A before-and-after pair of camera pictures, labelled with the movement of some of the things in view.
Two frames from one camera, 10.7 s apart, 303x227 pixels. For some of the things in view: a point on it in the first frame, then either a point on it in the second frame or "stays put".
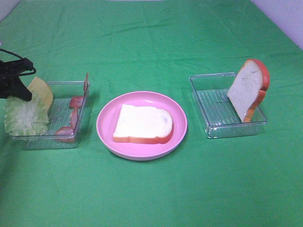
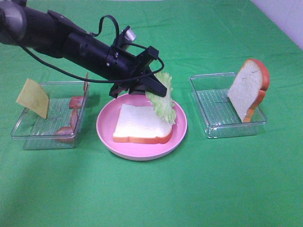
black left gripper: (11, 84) -> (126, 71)
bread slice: (143, 125) stays put
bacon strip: (75, 102) stays put
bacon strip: (66, 133) stays put
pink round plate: (107, 119) stays put
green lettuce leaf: (23, 117) -> (164, 106)
